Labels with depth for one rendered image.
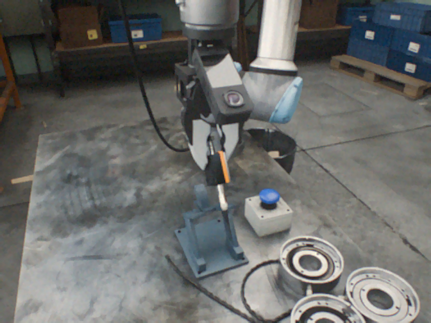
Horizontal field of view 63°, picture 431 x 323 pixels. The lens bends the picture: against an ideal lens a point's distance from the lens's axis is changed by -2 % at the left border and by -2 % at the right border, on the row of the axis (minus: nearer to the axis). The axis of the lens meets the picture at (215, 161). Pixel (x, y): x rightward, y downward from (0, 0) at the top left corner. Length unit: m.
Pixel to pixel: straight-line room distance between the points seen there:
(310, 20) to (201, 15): 4.15
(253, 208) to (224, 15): 0.39
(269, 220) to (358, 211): 1.52
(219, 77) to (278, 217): 0.34
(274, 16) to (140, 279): 0.61
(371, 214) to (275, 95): 1.45
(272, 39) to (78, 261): 0.62
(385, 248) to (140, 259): 1.51
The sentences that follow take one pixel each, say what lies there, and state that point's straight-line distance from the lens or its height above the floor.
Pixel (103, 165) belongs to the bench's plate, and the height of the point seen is 0.80.
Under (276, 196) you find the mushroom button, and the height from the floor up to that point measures 0.87.
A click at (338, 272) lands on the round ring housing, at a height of 0.83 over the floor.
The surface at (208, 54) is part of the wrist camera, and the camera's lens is 0.48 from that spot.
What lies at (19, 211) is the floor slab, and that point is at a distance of 2.32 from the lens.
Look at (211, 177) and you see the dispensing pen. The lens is 0.54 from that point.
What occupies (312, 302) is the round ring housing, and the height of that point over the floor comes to 0.83.
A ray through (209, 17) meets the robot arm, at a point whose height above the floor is 1.21.
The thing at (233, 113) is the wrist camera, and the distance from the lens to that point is 0.42.
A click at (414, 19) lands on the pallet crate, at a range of 4.24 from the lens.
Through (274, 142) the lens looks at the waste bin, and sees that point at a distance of 1.99.
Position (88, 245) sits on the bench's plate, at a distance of 0.73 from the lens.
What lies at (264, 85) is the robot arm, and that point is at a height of 1.01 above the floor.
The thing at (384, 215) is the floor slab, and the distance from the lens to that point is 2.22.
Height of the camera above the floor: 1.29
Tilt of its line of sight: 31 degrees down
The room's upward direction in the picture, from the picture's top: straight up
